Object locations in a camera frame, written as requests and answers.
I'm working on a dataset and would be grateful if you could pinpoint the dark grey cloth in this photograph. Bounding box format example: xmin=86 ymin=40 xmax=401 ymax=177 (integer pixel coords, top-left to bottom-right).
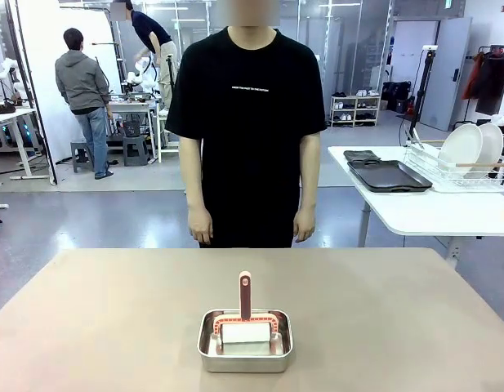
xmin=343 ymin=149 xmax=381 ymax=163

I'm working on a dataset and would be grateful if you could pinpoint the black bag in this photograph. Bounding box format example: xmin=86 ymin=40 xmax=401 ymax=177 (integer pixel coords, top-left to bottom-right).
xmin=381 ymin=80 xmax=413 ymax=114

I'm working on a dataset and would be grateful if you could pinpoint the person in grey hoodie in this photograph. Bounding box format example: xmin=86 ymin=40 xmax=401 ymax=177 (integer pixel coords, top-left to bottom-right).
xmin=54 ymin=27 xmax=114 ymax=181

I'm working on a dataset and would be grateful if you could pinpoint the black coat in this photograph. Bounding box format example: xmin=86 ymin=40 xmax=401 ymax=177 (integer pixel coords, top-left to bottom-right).
xmin=474 ymin=54 xmax=504 ymax=117

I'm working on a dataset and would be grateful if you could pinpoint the person in navy shirt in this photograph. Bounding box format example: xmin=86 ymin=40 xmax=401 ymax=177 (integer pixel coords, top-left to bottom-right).
xmin=112 ymin=0 xmax=180 ymax=116

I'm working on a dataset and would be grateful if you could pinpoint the black slanted frame pole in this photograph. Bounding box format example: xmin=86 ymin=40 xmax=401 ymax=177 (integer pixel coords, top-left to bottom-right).
xmin=3 ymin=0 xmax=59 ymax=185

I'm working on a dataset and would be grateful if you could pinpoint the person's left hand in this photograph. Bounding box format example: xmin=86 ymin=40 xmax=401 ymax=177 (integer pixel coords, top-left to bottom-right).
xmin=292 ymin=220 xmax=317 ymax=243

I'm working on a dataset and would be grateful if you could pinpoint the white side table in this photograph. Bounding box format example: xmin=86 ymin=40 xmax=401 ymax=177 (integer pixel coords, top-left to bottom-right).
xmin=327 ymin=145 xmax=504 ymax=269

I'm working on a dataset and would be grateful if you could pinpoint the black coat rack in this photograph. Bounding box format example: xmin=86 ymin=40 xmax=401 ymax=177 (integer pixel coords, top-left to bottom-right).
xmin=451 ymin=45 xmax=504 ymax=134

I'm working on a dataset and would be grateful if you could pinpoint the white backdrop screen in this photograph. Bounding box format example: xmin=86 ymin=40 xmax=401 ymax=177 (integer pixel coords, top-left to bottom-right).
xmin=13 ymin=0 xmax=124 ymax=165

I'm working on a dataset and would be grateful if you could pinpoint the white background work table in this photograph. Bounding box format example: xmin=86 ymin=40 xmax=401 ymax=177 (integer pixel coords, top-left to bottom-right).
xmin=106 ymin=96 xmax=159 ymax=161

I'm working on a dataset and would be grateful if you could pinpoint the wooden shoe rack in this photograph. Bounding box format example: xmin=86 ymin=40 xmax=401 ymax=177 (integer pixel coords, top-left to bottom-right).
xmin=329 ymin=94 xmax=381 ymax=128

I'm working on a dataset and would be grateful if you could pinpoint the rectangular metal pan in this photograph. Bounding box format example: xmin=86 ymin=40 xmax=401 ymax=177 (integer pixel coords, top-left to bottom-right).
xmin=197 ymin=308 xmax=294 ymax=374

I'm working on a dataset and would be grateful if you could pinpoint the black tripod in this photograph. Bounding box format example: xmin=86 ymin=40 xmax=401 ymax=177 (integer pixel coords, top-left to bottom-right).
xmin=165 ymin=54 xmax=177 ymax=108

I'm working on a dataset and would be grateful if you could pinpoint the black light stand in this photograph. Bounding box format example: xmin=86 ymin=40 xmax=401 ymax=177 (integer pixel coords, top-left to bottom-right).
xmin=399 ymin=46 xmax=439 ymax=142

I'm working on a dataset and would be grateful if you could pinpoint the red handled lint roller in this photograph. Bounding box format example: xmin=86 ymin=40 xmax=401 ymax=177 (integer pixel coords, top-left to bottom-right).
xmin=212 ymin=269 xmax=279 ymax=355

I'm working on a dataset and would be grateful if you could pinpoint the orange jacket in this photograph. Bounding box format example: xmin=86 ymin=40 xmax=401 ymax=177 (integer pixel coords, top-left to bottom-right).
xmin=461 ymin=51 xmax=488 ymax=101

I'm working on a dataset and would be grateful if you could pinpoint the white wire dish rack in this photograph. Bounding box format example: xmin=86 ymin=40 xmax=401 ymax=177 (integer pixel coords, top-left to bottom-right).
xmin=404 ymin=138 xmax=504 ymax=194

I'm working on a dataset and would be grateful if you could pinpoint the white background robot with cable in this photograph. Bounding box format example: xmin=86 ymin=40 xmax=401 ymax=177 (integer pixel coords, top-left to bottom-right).
xmin=126 ymin=56 xmax=159 ymax=96

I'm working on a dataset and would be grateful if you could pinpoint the person's left forearm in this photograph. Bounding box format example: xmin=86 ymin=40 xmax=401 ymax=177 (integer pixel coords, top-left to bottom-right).
xmin=296 ymin=179 xmax=320 ymax=224

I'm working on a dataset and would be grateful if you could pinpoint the person in black t-shirt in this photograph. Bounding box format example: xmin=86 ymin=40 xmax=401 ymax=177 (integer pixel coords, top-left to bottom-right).
xmin=165 ymin=0 xmax=328 ymax=249

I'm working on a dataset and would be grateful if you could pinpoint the grey plastic stool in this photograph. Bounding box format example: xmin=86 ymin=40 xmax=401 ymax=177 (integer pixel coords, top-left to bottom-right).
xmin=122 ymin=136 xmax=150 ymax=167
xmin=69 ymin=140 xmax=96 ymax=173

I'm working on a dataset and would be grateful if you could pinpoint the person's right hand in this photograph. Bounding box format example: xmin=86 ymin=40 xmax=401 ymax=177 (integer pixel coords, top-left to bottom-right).
xmin=190 ymin=222 xmax=216 ymax=246

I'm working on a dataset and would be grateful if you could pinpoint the white round plate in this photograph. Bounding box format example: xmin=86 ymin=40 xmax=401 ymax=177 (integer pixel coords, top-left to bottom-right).
xmin=478 ymin=122 xmax=504 ymax=170
xmin=437 ymin=122 xmax=484 ymax=180

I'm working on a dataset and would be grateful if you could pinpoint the grey door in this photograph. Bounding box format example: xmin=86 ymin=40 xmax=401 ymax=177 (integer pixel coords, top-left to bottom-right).
xmin=420 ymin=16 xmax=474 ymax=132

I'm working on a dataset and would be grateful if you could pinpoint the white step stool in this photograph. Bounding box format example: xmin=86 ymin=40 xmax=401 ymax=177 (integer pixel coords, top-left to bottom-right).
xmin=154 ymin=106 xmax=181 ymax=158

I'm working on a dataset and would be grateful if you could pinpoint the white desk with white legs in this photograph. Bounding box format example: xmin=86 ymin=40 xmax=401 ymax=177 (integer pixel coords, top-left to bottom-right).
xmin=0 ymin=106 xmax=47 ymax=181

